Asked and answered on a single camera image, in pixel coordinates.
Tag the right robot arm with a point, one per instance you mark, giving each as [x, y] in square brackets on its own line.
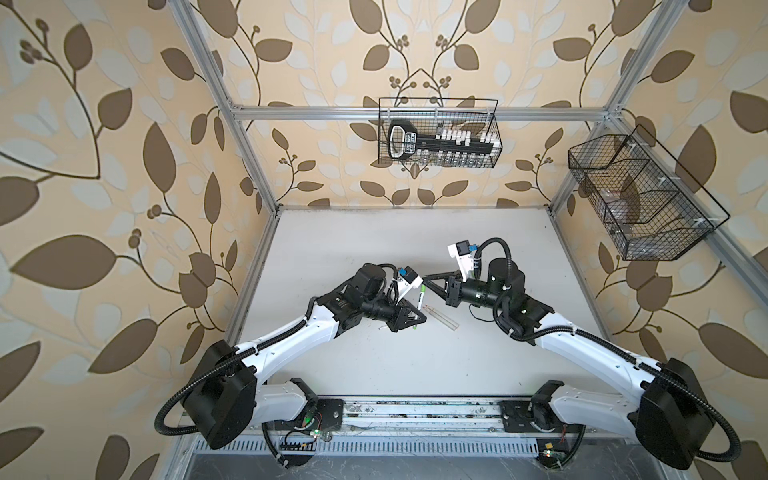
[659, 404]

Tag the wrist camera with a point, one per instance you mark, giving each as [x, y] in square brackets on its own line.
[407, 280]
[464, 253]

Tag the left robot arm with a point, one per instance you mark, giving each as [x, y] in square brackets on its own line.
[231, 387]

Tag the black tool with sockets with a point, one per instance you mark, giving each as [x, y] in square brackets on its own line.
[404, 141]

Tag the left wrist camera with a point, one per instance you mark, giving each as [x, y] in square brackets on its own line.
[407, 280]

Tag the rear wire basket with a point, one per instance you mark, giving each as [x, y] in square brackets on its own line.
[426, 113]

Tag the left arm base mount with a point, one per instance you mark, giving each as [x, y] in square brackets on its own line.
[322, 415]

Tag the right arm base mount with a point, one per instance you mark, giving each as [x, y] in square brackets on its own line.
[519, 416]

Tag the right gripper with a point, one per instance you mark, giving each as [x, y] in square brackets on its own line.
[452, 292]

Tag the side wire basket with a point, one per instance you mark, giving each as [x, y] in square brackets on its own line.
[653, 207]

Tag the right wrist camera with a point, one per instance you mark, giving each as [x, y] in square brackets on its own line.
[464, 253]

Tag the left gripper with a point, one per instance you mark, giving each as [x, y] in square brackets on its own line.
[401, 312]

